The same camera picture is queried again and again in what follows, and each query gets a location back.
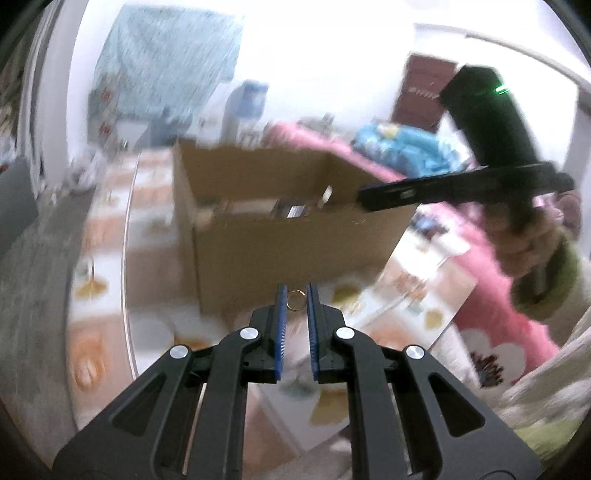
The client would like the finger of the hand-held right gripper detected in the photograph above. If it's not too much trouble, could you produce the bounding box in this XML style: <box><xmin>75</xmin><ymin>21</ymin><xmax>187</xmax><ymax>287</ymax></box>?
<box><xmin>357</xmin><ymin>168</ymin><xmax>485</xmax><ymax>214</ymax></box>

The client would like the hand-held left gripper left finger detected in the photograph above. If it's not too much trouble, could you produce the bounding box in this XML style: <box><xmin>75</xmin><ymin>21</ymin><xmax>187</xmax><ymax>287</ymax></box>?
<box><xmin>53</xmin><ymin>283</ymin><xmax>289</xmax><ymax>480</ymax></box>

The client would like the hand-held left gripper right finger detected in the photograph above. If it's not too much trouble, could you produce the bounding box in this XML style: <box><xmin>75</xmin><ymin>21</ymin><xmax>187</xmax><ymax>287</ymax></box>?
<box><xmin>305</xmin><ymin>282</ymin><xmax>541</xmax><ymax>480</ymax></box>

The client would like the brown cardboard box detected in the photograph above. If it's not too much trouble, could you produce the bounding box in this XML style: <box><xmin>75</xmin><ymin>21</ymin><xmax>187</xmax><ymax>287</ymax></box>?
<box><xmin>172</xmin><ymin>141</ymin><xmax>419</xmax><ymax>315</ymax></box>

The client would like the person's right forearm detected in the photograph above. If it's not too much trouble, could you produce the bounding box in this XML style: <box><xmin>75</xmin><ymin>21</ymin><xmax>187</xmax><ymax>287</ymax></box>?
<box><xmin>510</xmin><ymin>228</ymin><xmax>591</xmax><ymax>352</ymax></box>

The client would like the person's right hand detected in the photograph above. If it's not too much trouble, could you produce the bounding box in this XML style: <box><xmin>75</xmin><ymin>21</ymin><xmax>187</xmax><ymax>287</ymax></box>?
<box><xmin>485</xmin><ymin>198</ymin><xmax>568</xmax><ymax>282</ymax></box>

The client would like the blue patterned quilt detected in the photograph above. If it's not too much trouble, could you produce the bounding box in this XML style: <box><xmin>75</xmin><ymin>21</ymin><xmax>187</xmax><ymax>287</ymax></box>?
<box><xmin>353</xmin><ymin>121</ymin><xmax>467</xmax><ymax>176</ymax></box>

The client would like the brown door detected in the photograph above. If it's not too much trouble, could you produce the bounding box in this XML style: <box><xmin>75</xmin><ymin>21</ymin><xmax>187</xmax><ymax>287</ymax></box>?
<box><xmin>392</xmin><ymin>53</ymin><xmax>458</xmax><ymax>132</ymax></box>

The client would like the pink floral blanket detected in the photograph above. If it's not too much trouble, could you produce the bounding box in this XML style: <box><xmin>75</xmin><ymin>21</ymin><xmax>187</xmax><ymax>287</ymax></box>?
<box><xmin>265</xmin><ymin>120</ymin><xmax>561</xmax><ymax>384</ymax></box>

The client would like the teal patterned hanging cloth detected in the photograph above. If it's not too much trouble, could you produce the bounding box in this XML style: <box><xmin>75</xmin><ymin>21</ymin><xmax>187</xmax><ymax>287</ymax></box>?
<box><xmin>88</xmin><ymin>7</ymin><xmax>243</xmax><ymax>139</ymax></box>

